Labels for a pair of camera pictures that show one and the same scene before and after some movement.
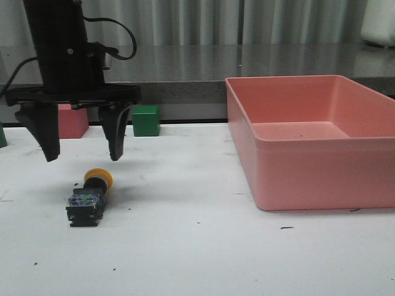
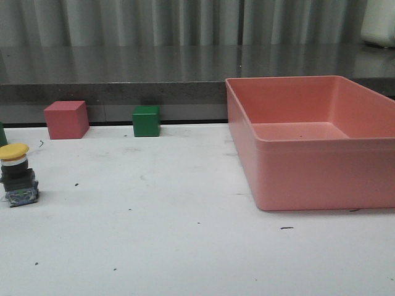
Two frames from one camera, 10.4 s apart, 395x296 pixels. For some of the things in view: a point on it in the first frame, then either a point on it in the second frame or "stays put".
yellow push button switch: [86, 205] to [18, 180]
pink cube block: [72, 123] stays put
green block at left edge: [3, 141] stays put
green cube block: [146, 120] stays put
